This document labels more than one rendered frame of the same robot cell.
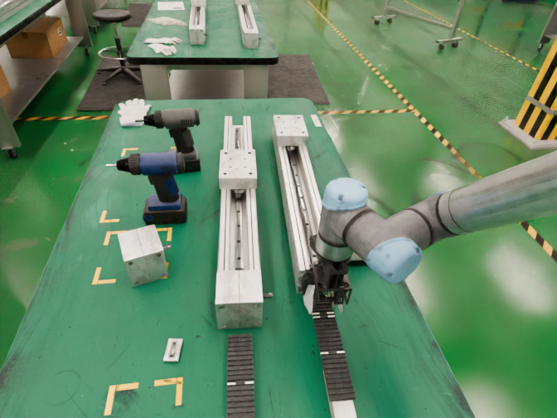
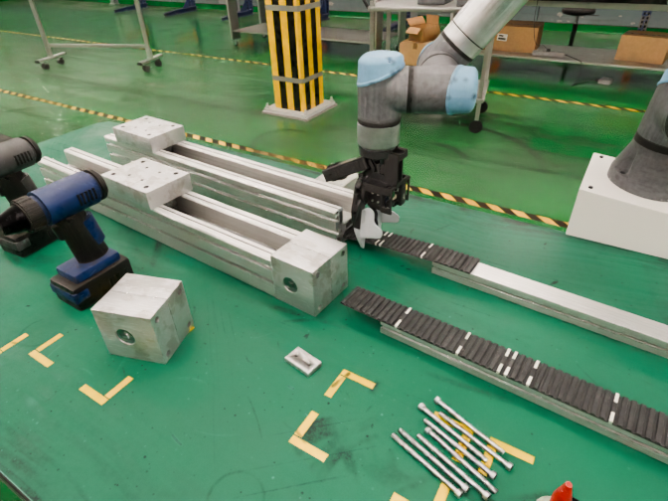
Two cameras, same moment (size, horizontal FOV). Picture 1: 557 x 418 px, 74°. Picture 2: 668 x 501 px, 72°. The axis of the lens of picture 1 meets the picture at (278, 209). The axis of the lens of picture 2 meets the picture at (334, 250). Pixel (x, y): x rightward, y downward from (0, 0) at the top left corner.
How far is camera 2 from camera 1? 0.55 m
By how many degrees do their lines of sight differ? 37
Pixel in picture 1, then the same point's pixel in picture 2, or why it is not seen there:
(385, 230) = (443, 67)
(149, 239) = (146, 285)
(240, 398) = (419, 323)
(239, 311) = (330, 272)
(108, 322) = (189, 409)
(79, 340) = (181, 452)
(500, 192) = not seen: outside the picture
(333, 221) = (390, 90)
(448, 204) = (461, 30)
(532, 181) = not seen: outside the picture
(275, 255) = not seen: hidden behind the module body
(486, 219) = (499, 19)
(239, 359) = (377, 305)
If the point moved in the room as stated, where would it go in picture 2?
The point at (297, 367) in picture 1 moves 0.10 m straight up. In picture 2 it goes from (413, 285) to (417, 240)
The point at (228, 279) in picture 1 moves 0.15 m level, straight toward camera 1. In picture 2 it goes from (292, 252) to (371, 280)
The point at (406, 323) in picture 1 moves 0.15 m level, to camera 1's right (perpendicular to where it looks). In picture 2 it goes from (432, 211) to (465, 187)
